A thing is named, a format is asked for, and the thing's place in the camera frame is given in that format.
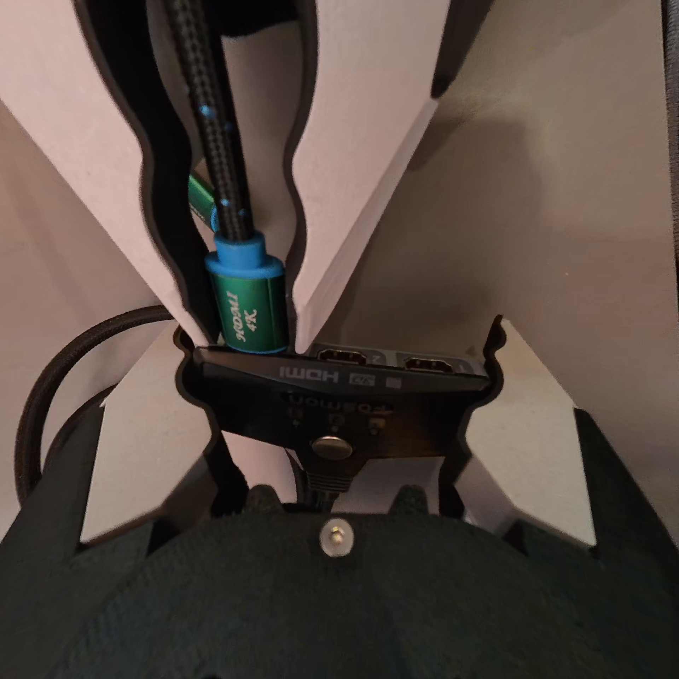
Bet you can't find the black switch pigtail cable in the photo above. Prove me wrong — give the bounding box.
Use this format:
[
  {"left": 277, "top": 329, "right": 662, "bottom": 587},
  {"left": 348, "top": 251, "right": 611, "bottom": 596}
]
[{"left": 15, "top": 305, "right": 178, "bottom": 506}]

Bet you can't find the black braided hdmi cable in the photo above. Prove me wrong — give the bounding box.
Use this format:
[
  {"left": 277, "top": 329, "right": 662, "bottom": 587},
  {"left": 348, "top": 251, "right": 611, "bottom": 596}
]
[{"left": 164, "top": 0, "right": 291, "bottom": 355}]

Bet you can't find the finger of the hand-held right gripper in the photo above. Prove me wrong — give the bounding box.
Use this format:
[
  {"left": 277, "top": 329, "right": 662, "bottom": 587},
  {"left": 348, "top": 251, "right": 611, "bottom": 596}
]
[
  {"left": 289, "top": 0, "right": 454, "bottom": 357},
  {"left": 0, "top": 0, "right": 218, "bottom": 346}
]

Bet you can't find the silver black hdmi switch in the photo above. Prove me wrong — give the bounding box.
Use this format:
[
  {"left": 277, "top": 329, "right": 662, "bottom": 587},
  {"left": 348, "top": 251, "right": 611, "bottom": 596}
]
[{"left": 191, "top": 342, "right": 491, "bottom": 510}]

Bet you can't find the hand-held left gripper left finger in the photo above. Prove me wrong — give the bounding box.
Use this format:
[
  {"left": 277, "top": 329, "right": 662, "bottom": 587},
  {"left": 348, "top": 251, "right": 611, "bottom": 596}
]
[{"left": 80, "top": 325, "right": 226, "bottom": 547}]

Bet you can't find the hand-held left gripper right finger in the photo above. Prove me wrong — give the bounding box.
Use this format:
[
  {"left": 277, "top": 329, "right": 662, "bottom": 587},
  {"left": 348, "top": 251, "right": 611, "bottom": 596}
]
[{"left": 451, "top": 314, "right": 597, "bottom": 548}]

